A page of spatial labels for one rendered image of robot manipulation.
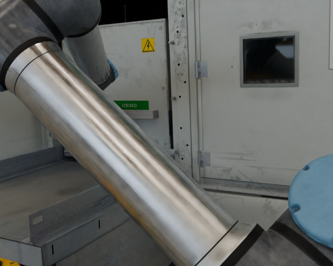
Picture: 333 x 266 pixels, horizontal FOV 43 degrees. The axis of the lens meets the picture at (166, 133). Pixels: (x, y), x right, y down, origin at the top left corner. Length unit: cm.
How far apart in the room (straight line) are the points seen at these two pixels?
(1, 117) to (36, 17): 105
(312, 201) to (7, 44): 53
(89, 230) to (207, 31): 72
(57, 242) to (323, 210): 64
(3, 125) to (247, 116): 95
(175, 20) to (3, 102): 75
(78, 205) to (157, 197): 53
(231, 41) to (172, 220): 86
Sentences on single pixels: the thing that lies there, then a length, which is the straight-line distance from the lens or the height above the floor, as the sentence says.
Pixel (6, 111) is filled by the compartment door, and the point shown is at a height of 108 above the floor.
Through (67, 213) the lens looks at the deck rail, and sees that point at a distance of 110.
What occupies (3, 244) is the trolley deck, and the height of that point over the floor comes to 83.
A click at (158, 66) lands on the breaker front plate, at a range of 156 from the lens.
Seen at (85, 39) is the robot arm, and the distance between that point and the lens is 95.
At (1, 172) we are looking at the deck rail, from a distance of 167.
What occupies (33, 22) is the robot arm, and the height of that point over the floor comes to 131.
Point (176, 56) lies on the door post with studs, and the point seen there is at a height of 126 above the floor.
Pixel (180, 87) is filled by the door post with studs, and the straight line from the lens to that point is 148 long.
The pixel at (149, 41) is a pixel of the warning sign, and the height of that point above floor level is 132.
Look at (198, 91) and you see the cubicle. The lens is 143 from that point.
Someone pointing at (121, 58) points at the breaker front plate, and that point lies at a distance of 165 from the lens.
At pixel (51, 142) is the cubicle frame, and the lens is 187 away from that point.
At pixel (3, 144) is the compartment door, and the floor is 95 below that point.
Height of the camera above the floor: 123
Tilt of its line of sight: 9 degrees down
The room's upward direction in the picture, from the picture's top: 2 degrees counter-clockwise
